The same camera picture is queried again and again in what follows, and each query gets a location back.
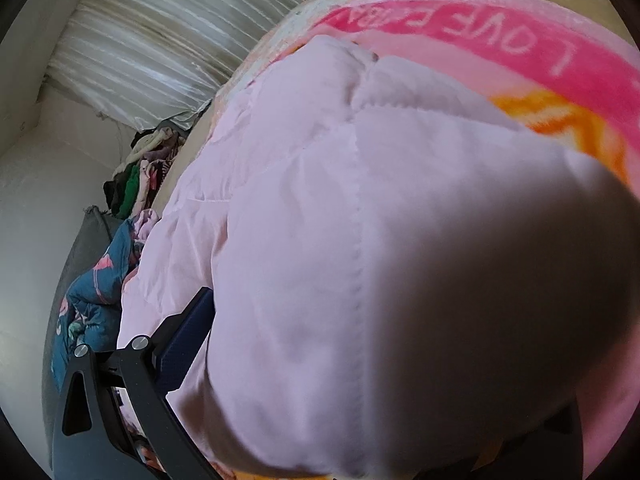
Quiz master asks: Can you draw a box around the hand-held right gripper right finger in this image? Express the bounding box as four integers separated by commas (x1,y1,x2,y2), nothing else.
542,397,586,436

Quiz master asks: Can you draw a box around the pile of clothes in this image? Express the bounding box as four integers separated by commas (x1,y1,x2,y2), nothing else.
102,120,193,221

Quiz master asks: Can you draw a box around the pink printed blanket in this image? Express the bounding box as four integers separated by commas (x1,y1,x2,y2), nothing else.
310,0,640,480

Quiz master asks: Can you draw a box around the grey quilted headboard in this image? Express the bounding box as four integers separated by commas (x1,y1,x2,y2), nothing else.
40,205,126,461

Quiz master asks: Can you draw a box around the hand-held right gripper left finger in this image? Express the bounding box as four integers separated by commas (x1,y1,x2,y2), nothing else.
52,287,219,480

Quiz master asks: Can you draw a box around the blue floral comforter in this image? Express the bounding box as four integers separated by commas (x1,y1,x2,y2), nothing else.
50,217,151,391

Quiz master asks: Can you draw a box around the pink quilted jacket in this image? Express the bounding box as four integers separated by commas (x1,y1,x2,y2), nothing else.
117,37,640,480

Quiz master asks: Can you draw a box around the pale pink patterned cloth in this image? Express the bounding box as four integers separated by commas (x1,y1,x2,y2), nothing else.
212,0,361,131

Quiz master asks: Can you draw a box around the white striped curtain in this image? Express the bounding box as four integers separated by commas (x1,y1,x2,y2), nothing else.
42,0,311,133

